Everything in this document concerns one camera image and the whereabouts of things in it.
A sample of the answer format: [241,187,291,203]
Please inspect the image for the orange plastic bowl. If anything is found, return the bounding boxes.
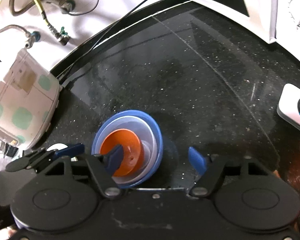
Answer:
[100,128,144,177]

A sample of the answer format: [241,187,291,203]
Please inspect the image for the clear plastic bowl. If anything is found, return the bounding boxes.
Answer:
[91,114,159,186]

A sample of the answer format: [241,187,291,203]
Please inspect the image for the blue plastic bowl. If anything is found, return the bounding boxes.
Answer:
[105,110,164,189]

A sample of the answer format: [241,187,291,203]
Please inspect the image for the white rice cooker green spots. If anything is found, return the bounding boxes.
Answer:
[0,49,62,150]

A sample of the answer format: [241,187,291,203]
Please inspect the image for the white device blue light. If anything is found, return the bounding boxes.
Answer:
[277,83,300,130]

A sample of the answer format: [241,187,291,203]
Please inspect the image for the blue wall valve left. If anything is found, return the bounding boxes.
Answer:
[25,31,41,49]

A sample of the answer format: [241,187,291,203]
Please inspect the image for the green handle gas valve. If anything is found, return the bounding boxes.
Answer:
[51,27,70,46]

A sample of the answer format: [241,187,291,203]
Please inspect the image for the braided steel hose left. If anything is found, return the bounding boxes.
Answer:
[0,24,32,39]

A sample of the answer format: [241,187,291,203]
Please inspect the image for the black power cable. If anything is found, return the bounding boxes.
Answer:
[57,0,177,81]

